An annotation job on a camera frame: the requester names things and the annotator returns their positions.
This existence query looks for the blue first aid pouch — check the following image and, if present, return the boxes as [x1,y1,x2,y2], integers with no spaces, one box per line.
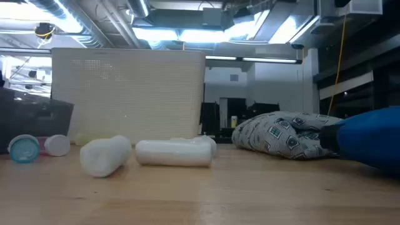
[318,106,400,176]

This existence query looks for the teal lidded small bottle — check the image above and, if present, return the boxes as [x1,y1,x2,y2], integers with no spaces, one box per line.
[7,134,41,164]

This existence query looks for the black chair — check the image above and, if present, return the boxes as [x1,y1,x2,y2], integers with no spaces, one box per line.
[246,102,281,120]
[199,101,221,137]

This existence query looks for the black shelf unit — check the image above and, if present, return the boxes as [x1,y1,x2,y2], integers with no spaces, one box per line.
[314,18,400,119]

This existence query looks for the pink bottle with white cap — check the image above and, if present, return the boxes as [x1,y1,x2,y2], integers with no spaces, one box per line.
[36,134,71,157]

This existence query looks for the dark translucent plastic bin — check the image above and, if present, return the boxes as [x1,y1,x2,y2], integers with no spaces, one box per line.
[0,87,75,154]

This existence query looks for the yellow cable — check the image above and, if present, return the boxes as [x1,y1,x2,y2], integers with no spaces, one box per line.
[327,14,348,116]

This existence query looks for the white perforated plastic basket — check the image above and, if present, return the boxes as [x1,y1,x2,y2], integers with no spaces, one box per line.
[51,47,206,144]

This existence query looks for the ceiling light strip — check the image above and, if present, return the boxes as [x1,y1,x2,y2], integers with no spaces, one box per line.
[205,55,303,65]

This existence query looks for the white gauze roll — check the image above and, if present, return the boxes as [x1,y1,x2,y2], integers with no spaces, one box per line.
[170,134,218,158]

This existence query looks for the grey patterned cloth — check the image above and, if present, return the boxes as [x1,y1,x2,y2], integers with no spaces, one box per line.
[231,111,343,161]

